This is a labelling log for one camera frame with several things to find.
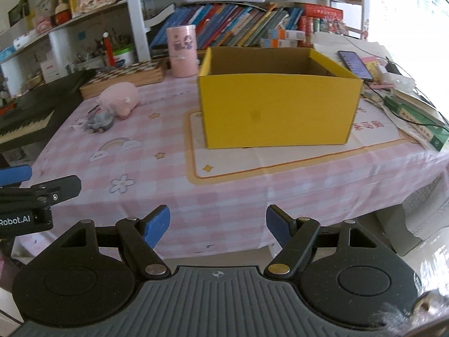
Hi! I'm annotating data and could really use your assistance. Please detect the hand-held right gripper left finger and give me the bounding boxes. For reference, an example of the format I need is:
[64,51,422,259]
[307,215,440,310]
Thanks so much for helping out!
[56,204,172,281]

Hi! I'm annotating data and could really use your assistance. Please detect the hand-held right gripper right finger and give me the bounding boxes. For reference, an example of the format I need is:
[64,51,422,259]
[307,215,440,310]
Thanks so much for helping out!
[264,204,381,281]

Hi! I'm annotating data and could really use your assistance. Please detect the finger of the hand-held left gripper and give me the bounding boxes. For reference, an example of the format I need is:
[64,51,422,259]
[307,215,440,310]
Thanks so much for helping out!
[0,176,82,205]
[0,164,33,187]

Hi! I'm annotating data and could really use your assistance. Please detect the small grey blue toy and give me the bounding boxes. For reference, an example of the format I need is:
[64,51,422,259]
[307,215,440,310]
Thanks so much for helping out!
[72,107,114,134]

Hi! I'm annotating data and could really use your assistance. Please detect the pink pig plush toy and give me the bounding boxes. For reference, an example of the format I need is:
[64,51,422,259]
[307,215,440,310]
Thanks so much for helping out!
[98,82,140,119]

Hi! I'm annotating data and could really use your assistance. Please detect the yellow cardboard box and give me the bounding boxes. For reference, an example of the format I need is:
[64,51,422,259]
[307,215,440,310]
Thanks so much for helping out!
[197,46,364,149]

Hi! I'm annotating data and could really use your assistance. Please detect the pink checkered cloth desktop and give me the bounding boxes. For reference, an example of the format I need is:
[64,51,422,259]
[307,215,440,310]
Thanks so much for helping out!
[16,51,449,264]

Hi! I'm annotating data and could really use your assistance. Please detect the black electronic keyboard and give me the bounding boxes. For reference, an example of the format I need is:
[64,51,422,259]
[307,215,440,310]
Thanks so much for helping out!
[0,69,97,148]

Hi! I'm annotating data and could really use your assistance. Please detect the white box with red mark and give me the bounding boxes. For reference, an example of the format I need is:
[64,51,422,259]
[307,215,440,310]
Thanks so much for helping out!
[40,59,60,84]

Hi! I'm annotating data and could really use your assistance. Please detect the wooden chessboard box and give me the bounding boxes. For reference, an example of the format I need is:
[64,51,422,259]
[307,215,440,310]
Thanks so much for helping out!
[79,60,167,99]

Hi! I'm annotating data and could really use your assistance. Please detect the white pen holder with pens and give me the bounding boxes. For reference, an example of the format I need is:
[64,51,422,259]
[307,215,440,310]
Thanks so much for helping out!
[75,31,106,71]

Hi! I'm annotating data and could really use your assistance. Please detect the red marker bottle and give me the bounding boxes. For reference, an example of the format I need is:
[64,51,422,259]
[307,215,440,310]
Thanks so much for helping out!
[102,32,116,67]

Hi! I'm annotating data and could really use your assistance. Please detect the white tub with green lid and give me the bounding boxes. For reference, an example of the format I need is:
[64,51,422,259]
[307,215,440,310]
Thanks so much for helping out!
[113,44,137,67]

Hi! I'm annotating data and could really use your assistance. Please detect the white lace cloth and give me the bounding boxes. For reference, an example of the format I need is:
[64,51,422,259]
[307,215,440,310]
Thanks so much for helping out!
[402,174,449,241]

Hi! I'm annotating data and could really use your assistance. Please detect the grey fluffy cloth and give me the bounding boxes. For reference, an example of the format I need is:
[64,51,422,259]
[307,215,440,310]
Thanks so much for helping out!
[368,253,449,337]

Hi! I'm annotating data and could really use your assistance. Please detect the red and white doll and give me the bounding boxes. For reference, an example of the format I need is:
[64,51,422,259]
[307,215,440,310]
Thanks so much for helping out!
[54,0,72,25]

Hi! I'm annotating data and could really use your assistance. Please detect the green thick book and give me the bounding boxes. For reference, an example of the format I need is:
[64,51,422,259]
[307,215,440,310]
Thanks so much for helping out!
[384,96,449,152]

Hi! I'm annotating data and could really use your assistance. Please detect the pink cylindrical container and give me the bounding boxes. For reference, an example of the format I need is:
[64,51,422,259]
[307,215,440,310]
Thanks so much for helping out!
[166,25,199,78]

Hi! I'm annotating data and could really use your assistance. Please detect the black smartphone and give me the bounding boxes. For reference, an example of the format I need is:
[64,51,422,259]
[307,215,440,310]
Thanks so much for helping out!
[337,51,374,82]

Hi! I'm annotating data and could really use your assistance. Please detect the white shelf unit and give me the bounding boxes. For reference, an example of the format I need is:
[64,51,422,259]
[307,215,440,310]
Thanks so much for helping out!
[0,0,372,78]

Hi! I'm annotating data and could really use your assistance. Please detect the orange and white small box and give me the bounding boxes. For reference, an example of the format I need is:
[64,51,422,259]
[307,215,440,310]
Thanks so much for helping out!
[260,38,299,48]
[268,29,306,41]

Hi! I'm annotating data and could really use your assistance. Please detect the stack of white papers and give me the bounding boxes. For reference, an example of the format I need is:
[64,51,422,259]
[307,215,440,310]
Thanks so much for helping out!
[311,32,390,74]

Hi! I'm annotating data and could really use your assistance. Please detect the row of leaning books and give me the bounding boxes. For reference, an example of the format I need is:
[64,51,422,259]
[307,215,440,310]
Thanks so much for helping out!
[149,3,304,48]

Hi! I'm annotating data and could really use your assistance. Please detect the red cardboard box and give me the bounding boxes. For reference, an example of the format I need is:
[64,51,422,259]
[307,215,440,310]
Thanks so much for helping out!
[302,3,344,37]

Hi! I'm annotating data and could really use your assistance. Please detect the black charging cable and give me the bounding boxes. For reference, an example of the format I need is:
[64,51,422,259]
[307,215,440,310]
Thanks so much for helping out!
[361,79,449,130]

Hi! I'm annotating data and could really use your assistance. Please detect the wall poster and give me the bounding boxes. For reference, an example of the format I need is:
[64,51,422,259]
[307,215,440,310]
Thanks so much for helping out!
[381,0,449,50]

